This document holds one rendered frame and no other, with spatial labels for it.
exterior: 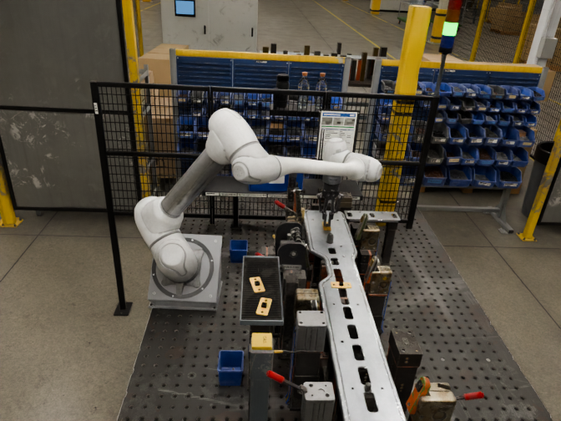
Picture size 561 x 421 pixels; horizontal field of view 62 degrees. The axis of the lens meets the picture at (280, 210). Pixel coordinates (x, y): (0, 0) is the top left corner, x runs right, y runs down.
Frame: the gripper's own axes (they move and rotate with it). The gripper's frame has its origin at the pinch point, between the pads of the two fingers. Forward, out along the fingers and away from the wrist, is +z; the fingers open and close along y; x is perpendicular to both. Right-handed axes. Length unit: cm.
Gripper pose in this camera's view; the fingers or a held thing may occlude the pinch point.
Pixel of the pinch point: (327, 219)
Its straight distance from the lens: 232.9
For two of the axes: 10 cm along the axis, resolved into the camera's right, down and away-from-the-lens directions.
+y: 10.0, 0.3, 0.6
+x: -0.4, -4.7, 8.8
